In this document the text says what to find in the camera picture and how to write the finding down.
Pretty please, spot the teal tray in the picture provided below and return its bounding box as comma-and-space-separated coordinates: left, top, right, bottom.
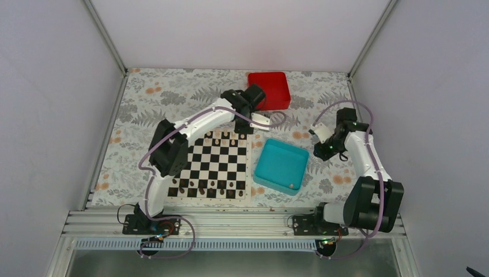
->
253, 138, 309, 196

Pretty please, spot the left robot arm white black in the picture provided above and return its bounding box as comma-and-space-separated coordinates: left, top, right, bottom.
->
134, 85, 270, 234

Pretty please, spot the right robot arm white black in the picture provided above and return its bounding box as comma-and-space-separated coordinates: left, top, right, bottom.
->
310, 108, 404, 235

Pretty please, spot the dark chess pieces row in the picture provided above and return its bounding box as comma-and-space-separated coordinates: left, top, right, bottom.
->
168, 178, 246, 200

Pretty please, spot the black white chessboard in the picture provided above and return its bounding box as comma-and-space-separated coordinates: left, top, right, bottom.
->
166, 129, 251, 205

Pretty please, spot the floral patterned mat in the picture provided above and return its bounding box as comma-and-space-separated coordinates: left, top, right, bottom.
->
91, 68, 356, 208

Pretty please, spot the red square box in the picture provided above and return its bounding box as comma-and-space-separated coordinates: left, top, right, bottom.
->
247, 72, 291, 111

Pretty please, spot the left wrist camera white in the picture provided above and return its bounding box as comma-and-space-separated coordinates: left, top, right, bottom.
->
250, 113, 271, 130

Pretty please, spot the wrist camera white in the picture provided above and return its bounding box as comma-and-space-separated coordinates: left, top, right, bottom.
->
309, 123, 333, 144
250, 113, 271, 130

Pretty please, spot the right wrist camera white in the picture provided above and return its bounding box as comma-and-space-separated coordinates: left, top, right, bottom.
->
309, 123, 333, 144

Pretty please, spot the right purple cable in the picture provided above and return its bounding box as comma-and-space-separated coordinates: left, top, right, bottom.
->
312, 100, 384, 261

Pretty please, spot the purple cable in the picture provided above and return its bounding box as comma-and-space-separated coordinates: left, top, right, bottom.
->
137, 106, 287, 261
312, 100, 384, 261

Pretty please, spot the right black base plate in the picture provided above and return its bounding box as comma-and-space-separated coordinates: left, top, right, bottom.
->
290, 214, 349, 236

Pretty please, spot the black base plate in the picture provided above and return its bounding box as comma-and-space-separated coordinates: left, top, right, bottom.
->
290, 214, 349, 236
122, 215, 181, 236

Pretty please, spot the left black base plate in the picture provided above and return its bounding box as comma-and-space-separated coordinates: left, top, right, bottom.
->
122, 215, 181, 236

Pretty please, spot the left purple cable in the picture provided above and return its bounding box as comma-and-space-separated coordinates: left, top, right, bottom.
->
137, 106, 287, 261

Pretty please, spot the aluminium rail frame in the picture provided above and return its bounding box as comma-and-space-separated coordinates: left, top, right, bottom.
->
61, 209, 407, 240

